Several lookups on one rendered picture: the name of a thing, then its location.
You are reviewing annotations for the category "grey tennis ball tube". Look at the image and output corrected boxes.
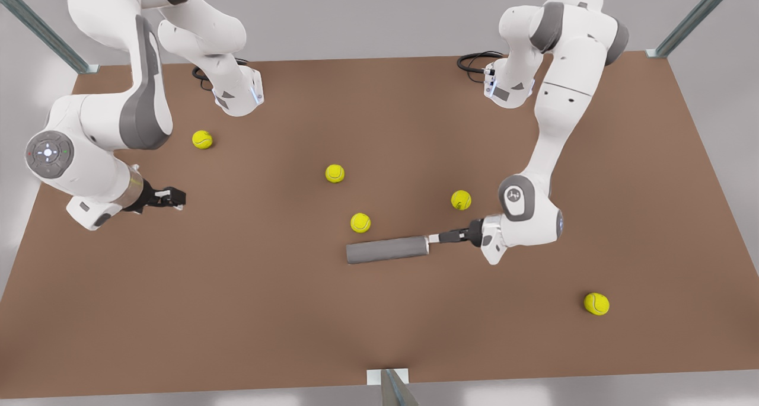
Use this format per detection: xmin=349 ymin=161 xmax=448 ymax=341
xmin=346 ymin=235 xmax=430 ymax=265

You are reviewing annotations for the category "black cable loop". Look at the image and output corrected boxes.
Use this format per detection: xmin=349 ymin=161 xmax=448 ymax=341
xmin=457 ymin=51 xmax=505 ymax=84
xmin=192 ymin=58 xmax=250 ymax=92

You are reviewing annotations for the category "silver frame post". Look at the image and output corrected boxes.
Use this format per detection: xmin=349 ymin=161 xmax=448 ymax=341
xmin=366 ymin=368 xmax=419 ymax=406
xmin=0 ymin=0 xmax=100 ymax=75
xmin=646 ymin=0 xmax=743 ymax=59

